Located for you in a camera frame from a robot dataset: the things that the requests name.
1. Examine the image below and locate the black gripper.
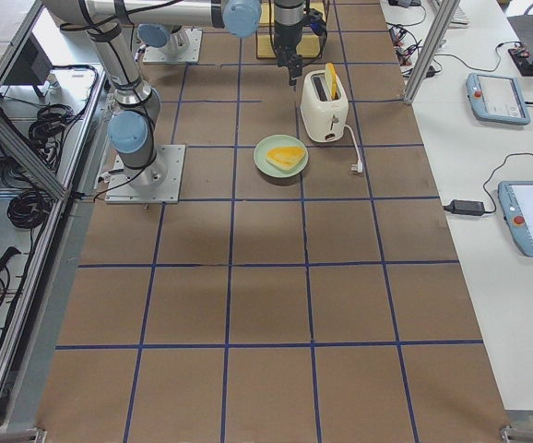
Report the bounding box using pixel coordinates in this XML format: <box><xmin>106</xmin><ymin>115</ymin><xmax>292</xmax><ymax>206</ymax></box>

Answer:
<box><xmin>273</xmin><ymin>18</ymin><xmax>303</xmax><ymax>86</ymax></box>

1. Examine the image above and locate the white toaster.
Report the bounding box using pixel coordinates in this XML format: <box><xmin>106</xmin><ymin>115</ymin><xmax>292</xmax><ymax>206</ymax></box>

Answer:
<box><xmin>300</xmin><ymin>70</ymin><xmax>349</xmax><ymax>143</ymax></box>

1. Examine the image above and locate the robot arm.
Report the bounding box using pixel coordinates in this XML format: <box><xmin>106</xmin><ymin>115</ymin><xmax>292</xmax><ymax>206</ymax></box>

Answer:
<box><xmin>43</xmin><ymin>1</ymin><xmax>307</xmax><ymax>90</ymax></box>
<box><xmin>88</xmin><ymin>23</ymin><xmax>164</xmax><ymax>186</ymax></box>

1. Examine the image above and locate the bread slice in toaster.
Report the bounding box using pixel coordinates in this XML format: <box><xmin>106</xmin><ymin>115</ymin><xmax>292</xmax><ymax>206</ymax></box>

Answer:
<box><xmin>324</xmin><ymin>63</ymin><xmax>339</xmax><ymax>101</ymax></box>

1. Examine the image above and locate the wooden shelf in basket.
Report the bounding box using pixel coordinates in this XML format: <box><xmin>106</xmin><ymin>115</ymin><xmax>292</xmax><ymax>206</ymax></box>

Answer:
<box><xmin>255</xmin><ymin>33</ymin><xmax>320</xmax><ymax>60</ymax></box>

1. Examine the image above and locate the light green plate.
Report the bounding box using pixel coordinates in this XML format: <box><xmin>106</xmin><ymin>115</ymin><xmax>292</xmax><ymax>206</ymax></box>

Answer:
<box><xmin>254</xmin><ymin>135</ymin><xmax>309</xmax><ymax>178</ymax></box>

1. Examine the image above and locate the triangular bread on plate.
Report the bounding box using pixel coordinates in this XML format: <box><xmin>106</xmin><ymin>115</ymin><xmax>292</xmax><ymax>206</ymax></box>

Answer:
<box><xmin>266</xmin><ymin>146</ymin><xmax>305</xmax><ymax>171</ymax></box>

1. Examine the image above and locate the blue teach pendant far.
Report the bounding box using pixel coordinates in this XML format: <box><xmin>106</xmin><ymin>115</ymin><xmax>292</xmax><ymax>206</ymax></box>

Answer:
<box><xmin>466</xmin><ymin>73</ymin><xmax>531</xmax><ymax>126</ymax></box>

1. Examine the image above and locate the black power adapter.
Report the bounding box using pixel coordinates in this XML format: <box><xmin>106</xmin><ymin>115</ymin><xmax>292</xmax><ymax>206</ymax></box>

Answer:
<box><xmin>444</xmin><ymin>199</ymin><xmax>486</xmax><ymax>216</ymax></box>

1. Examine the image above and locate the black wire basket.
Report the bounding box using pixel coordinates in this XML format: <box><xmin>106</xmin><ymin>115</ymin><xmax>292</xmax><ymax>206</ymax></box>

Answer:
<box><xmin>255</xmin><ymin>1</ymin><xmax>329</xmax><ymax>64</ymax></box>

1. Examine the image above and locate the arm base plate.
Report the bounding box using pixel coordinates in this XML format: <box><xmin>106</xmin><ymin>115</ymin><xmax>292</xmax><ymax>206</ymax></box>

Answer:
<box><xmin>143</xmin><ymin>29</ymin><xmax>203</xmax><ymax>65</ymax></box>
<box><xmin>103</xmin><ymin>145</ymin><xmax>186</xmax><ymax>204</ymax></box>

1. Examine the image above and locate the white toaster power cord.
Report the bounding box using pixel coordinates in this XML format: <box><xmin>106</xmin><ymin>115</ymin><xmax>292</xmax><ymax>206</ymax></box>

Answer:
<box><xmin>342</xmin><ymin>123</ymin><xmax>364</xmax><ymax>176</ymax></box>

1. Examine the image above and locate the aluminium frame post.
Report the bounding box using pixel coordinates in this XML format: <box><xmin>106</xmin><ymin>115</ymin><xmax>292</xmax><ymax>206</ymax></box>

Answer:
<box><xmin>403</xmin><ymin>0</ymin><xmax>459</xmax><ymax>104</ymax></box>

